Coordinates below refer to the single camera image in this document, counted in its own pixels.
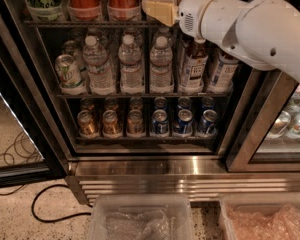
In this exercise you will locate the gold can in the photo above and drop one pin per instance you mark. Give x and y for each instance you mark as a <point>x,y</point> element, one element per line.
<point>87,126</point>
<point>135,124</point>
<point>111,125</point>

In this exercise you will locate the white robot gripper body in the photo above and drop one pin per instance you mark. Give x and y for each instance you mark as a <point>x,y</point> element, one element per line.
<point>191,13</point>

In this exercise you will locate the clear plastic bin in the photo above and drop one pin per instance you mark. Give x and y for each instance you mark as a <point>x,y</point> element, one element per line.
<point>266,203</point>
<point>176,205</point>

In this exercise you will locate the red coke can middle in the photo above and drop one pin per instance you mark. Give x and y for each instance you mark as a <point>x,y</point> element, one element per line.
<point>124,10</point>

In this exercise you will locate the water bottle right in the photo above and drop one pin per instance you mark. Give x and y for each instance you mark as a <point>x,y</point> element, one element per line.
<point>161,57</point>

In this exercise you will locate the blue can front middle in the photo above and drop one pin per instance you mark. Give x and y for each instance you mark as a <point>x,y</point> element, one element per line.
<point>182,125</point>

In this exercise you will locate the green white soda can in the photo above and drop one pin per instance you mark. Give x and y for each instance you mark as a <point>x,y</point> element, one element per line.
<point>71,80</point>

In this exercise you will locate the red coke can left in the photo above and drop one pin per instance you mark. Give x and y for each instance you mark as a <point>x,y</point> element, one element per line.
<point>84,10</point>

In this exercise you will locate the tea bottle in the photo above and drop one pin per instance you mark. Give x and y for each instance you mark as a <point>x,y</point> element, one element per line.
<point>194,64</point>
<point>221,71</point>

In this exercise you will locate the stainless steel fridge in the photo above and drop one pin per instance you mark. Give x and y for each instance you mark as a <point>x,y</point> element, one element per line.
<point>194,166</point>

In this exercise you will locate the clear plastic bin right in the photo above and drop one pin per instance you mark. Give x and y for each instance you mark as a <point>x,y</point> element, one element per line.
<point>266,203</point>

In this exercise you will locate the tea bottle left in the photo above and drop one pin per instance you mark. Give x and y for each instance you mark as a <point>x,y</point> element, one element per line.
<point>194,64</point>

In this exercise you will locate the gold can front left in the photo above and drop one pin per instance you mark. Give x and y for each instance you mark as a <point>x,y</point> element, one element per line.
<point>87,126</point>

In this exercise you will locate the tea bottle right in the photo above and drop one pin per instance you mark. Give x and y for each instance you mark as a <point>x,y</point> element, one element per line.
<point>221,71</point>

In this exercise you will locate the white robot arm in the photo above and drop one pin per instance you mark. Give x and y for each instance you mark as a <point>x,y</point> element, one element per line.
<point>264,34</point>

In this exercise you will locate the water bottle left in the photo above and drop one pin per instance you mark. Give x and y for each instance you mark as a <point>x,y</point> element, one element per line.
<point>99,67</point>

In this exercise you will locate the open fridge door left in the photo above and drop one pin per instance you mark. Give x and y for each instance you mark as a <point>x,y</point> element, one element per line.
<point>22,96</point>

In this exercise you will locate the gold can front right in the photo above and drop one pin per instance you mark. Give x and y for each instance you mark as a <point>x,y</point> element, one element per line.
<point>135,124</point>

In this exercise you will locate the pink bubble wrap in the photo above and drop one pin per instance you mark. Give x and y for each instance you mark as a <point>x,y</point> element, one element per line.
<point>282,225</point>

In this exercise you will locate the blue can front left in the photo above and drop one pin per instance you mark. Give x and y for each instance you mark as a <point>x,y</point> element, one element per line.
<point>159,124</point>

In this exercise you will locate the water bottle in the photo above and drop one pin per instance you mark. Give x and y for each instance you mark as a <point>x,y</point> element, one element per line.
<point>131,68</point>
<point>99,67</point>
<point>161,57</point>

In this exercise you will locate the clear plastic bin left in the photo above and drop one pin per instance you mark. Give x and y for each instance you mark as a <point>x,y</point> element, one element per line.
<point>176,205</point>

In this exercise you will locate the water bottle middle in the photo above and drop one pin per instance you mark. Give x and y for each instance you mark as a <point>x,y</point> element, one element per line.
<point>131,68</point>

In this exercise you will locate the gold can front middle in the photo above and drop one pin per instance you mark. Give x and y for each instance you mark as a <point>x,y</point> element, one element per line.
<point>111,125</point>

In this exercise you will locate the blue can front right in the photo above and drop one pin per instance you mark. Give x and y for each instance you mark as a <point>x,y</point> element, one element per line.
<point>207,123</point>

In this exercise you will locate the red coke can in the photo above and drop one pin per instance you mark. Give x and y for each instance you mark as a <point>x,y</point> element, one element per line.
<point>84,10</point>
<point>124,10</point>

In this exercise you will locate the clear bubble wrap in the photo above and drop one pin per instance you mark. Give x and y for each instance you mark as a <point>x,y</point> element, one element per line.
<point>149,225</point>

